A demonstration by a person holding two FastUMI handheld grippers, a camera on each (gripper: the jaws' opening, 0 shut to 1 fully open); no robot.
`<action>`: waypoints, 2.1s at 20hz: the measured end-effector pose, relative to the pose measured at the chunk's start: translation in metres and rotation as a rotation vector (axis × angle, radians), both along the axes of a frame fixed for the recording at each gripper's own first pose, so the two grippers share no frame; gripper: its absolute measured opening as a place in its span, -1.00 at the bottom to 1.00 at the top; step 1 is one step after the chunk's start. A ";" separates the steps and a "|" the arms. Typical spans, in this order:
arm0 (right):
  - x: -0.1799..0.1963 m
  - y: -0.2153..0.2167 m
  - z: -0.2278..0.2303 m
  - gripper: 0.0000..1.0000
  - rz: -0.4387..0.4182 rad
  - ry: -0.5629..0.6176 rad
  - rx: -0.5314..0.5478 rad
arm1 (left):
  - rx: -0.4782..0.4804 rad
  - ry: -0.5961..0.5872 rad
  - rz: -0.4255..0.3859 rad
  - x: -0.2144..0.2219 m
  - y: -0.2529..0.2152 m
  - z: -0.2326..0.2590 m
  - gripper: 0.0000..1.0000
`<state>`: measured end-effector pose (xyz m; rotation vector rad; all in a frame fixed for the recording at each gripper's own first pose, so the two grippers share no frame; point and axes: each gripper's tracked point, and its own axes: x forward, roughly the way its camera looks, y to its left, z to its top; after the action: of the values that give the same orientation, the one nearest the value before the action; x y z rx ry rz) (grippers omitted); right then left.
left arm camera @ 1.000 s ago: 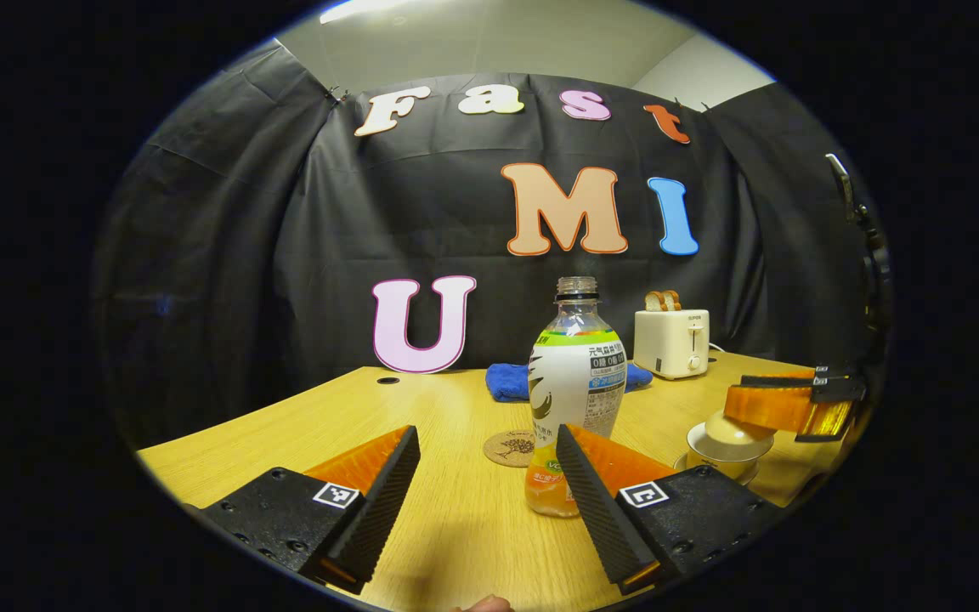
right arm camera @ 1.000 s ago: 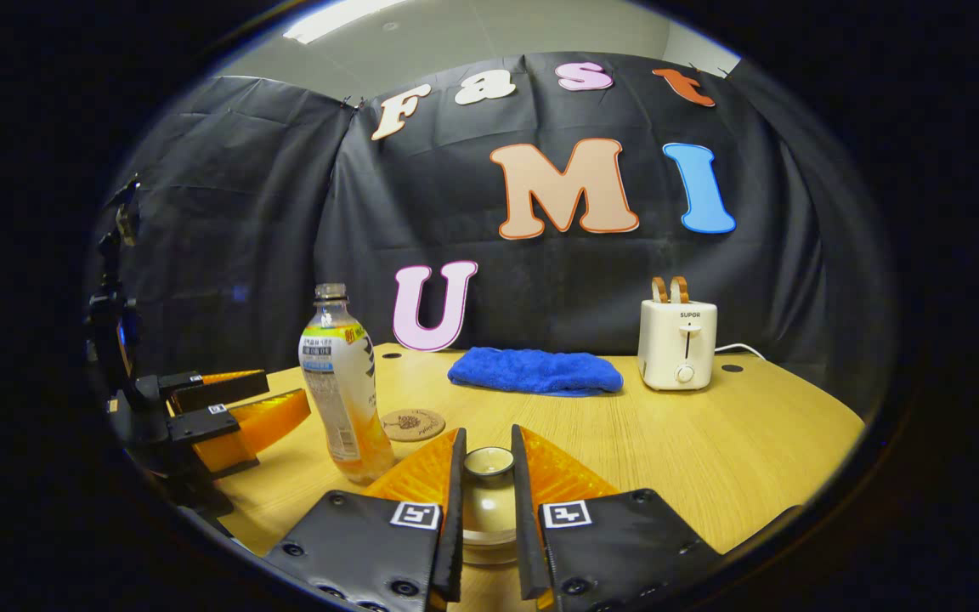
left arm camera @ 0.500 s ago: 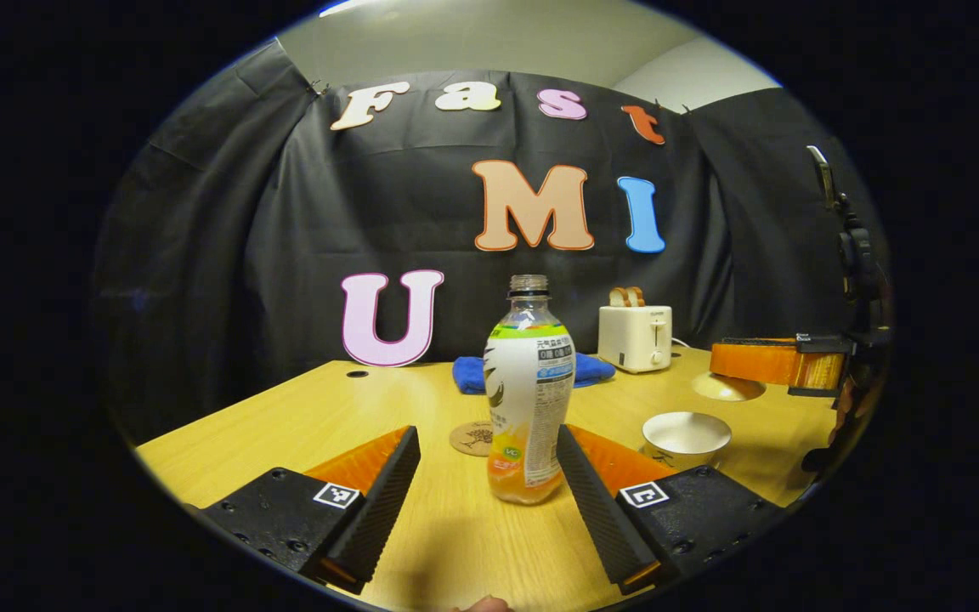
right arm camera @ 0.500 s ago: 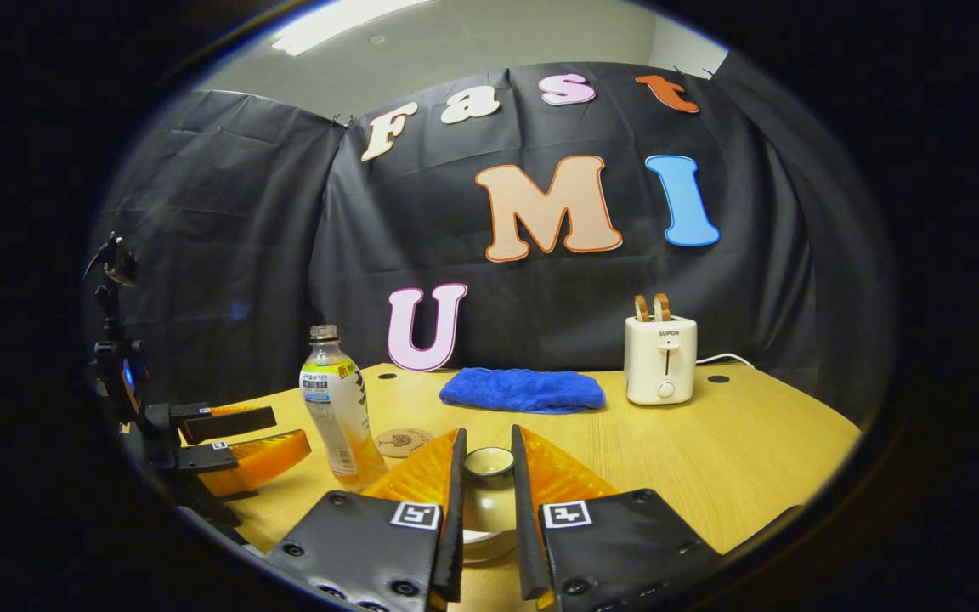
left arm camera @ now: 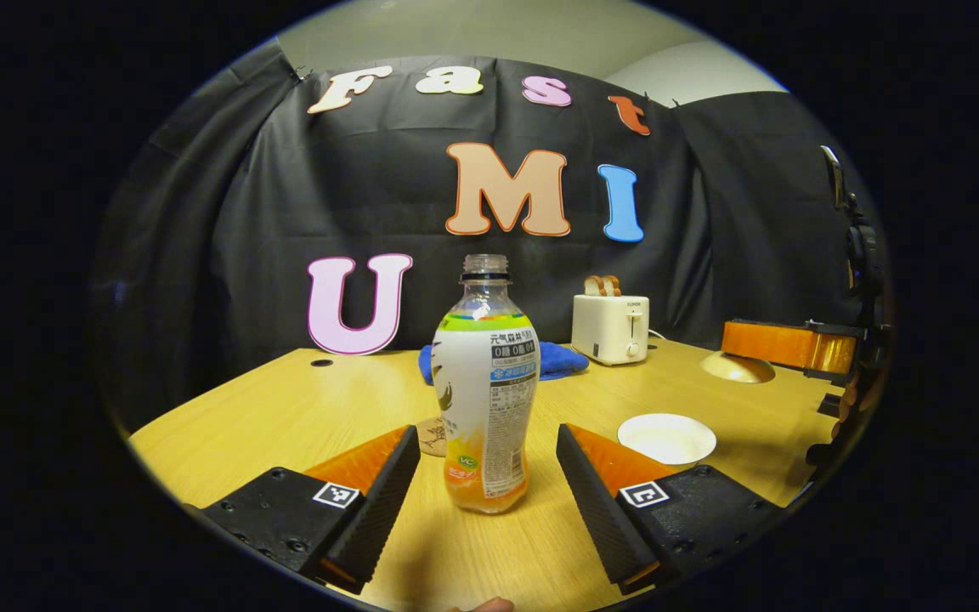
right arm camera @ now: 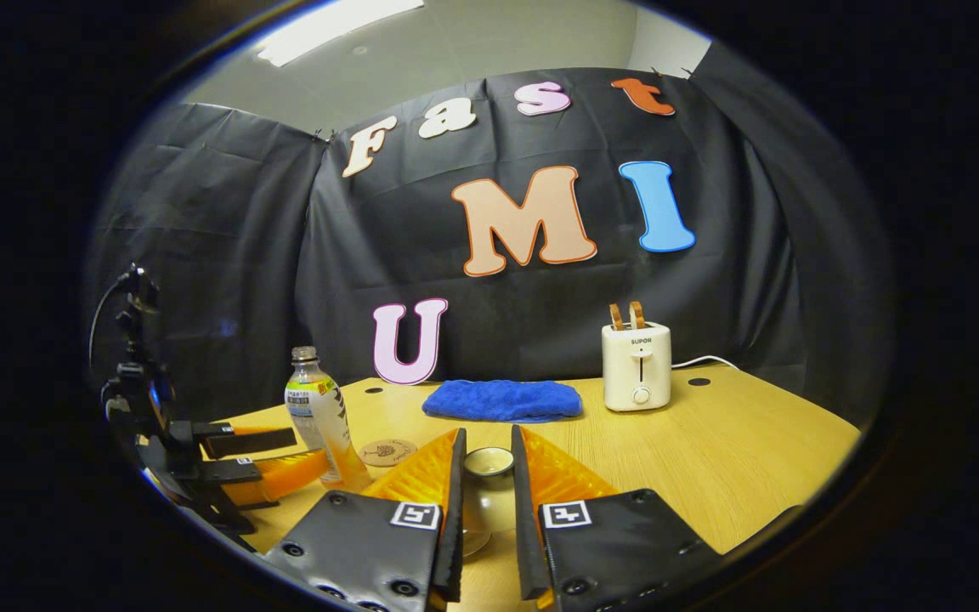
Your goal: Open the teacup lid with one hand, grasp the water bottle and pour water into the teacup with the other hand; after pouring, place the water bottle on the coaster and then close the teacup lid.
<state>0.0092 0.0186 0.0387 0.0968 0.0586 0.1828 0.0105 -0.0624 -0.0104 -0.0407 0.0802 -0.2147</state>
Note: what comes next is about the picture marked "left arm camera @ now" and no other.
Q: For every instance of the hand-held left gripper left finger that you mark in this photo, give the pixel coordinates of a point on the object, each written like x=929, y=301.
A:
x=383, y=510

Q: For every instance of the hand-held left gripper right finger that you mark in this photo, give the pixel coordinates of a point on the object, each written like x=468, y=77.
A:
x=596, y=510

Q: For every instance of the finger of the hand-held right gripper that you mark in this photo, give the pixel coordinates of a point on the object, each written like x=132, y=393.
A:
x=778, y=344

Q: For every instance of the round cork coaster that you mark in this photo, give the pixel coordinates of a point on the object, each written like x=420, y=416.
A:
x=432, y=438

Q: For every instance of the cream ceramic teacup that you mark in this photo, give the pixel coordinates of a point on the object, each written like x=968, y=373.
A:
x=666, y=438

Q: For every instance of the clear labelled water bottle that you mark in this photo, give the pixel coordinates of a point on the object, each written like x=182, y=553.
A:
x=485, y=382

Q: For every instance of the blue towel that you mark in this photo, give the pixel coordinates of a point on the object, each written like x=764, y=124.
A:
x=562, y=361

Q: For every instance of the cream toaster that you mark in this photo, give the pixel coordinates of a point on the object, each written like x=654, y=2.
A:
x=608, y=331

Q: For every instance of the toast bread slice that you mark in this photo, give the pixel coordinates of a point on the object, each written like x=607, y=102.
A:
x=613, y=284
x=594, y=286

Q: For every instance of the black backdrop cloth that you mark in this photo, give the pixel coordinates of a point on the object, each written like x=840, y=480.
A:
x=200, y=255

